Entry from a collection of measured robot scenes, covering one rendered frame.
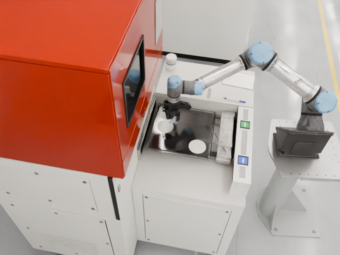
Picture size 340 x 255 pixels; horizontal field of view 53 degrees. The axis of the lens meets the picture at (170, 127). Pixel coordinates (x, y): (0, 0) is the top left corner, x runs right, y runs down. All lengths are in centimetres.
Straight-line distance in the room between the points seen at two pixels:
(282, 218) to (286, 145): 93
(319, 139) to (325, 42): 278
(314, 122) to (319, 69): 226
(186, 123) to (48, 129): 99
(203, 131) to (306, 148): 61
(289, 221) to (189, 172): 117
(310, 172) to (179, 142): 78
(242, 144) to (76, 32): 115
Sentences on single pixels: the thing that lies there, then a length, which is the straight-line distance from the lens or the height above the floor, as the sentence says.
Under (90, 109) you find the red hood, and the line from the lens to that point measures 115.
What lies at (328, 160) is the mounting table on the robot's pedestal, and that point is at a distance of 223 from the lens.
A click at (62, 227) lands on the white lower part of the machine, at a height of 57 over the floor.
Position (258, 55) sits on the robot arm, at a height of 139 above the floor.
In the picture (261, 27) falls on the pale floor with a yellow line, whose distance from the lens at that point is 471.
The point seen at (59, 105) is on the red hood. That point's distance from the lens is 120.
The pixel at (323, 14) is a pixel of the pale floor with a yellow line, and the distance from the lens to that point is 530.
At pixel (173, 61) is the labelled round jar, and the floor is 104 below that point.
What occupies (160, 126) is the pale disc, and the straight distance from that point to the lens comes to 205.
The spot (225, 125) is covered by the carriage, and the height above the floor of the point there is 88.
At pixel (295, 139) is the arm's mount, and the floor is 98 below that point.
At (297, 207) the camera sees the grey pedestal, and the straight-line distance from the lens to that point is 289.
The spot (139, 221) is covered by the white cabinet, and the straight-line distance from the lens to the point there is 228.
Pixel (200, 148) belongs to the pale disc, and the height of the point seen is 90.
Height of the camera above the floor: 246
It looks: 50 degrees down
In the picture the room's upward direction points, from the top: 2 degrees clockwise
